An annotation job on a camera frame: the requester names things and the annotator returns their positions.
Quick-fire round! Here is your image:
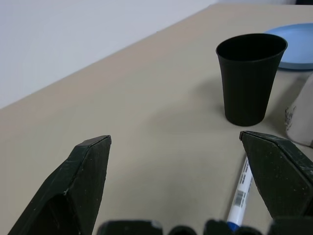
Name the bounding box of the white marker with blue cap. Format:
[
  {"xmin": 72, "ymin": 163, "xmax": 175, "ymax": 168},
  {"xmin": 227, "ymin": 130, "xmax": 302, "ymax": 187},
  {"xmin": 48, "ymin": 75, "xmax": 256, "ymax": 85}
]
[{"xmin": 226, "ymin": 156, "xmax": 254, "ymax": 233}]

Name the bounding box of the white ceramic cup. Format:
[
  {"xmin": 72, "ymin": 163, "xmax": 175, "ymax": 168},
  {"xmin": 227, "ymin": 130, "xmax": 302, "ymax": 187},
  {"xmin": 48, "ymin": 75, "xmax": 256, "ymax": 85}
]
[{"xmin": 285, "ymin": 72, "xmax": 313, "ymax": 147}]

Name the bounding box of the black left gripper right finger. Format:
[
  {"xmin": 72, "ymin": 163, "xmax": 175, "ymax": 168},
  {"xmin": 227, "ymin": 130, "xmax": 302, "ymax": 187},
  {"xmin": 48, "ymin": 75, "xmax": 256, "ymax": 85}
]
[{"xmin": 239, "ymin": 130, "xmax": 313, "ymax": 218}]

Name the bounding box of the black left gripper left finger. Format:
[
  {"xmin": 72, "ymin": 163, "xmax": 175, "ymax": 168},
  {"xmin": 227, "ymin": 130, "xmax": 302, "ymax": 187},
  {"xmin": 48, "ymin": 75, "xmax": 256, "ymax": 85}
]
[{"xmin": 7, "ymin": 135, "xmax": 112, "ymax": 235}]

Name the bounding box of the black plastic cup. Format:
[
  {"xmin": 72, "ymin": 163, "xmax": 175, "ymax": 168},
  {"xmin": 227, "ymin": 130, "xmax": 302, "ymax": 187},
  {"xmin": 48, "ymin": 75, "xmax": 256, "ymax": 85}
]
[{"xmin": 215, "ymin": 33, "xmax": 289, "ymax": 127}]

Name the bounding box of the light blue plate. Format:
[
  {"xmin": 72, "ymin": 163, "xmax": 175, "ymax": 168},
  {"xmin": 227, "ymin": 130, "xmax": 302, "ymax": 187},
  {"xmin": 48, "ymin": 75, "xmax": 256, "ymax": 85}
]
[{"xmin": 263, "ymin": 23, "xmax": 313, "ymax": 71}]

